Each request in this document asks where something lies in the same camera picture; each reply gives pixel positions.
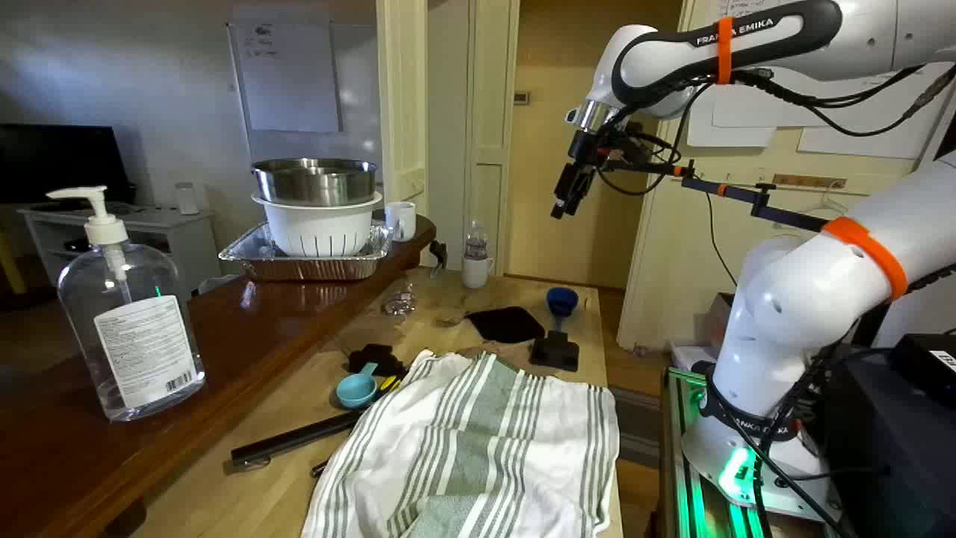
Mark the white green striped towel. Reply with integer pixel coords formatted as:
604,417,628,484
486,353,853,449
302,348,619,538

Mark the white plastic colander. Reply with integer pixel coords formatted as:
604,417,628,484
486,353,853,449
256,193,380,257

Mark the clear small glass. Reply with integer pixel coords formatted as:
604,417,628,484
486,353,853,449
381,281,414,317

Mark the small water bottle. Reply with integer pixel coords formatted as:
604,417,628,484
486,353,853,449
462,220,490,290

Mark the black box at right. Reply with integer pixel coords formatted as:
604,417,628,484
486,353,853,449
822,335,956,538

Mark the stainless steel bowl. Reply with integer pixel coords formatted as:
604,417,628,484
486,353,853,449
250,157,377,206

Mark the long black stick tool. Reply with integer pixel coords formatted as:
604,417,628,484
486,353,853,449
227,407,365,472

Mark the blue measuring spoon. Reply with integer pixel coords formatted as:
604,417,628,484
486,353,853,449
333,360,377,410

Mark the white mug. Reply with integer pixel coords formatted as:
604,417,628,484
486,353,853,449
386,199,414,241

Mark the whiteboard on wall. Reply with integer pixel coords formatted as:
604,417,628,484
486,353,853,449
229,6,341,135

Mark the small black crumpled object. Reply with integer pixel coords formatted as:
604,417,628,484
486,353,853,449
347,342,407,375

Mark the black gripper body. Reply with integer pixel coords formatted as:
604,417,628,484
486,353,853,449
550,132,605,218

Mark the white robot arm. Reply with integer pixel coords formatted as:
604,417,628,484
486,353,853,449
551,0,956,513

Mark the aluminium foil tray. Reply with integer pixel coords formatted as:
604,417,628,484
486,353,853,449
221,223,390,283

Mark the black monitor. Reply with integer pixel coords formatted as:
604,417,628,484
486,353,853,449
0,123,136,203

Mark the clear hand sanitizer pump bottle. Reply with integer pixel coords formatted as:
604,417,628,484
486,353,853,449
50,186,206,422

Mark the white cabinet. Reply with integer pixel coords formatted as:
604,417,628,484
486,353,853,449
17,203,221,292

